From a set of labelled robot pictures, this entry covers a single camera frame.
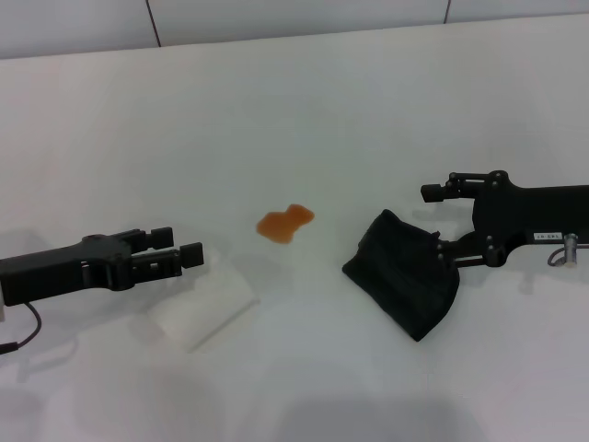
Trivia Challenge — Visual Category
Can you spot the brown water stain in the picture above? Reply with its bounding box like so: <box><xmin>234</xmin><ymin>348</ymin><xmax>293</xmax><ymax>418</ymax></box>
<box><xmin>255</xmin><ymin>203</ymin><xmax>317</xmax><ymax>246</ymax></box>

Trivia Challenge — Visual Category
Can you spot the dark blue rag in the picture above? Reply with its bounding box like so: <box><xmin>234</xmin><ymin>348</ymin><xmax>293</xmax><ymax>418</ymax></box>
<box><xmin>341</xmin><ymin>208</ymin><xmax>461</xmax><ymax>343</ymax></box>

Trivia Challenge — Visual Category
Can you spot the grey right gripper cable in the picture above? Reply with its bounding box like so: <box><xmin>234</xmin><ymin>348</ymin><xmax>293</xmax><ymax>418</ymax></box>
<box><xmin>547</xmin><ymin>232</ymin><xmax>589</xmax><ymax>270</ymax></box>

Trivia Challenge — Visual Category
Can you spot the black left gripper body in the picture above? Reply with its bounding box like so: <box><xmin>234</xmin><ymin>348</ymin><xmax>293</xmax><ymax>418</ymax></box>
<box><xmin>0</xmin><ymin>228</ymin><xmax>139</xmax><ymax>308</ymax></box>

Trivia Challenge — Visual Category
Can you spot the white paper cup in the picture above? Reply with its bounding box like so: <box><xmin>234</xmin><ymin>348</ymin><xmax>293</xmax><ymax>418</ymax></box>
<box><xmin>146</xmin><ymin>250</ymin><xmax>261</xmax><ymax>355</ymax></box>

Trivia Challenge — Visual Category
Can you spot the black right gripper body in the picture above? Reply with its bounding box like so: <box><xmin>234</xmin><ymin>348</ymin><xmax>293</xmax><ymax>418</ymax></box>
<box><xmin>472</xmin><ymin>170</ymin><xmax>589</xmax><ymax>268</ymax></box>

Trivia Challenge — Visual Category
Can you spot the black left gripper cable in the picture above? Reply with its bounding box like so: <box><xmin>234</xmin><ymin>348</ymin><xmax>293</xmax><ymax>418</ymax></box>
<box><xmin>0</xmin><ymin>301</ymin><xmax>43</xmax><ymax>355</ymax></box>

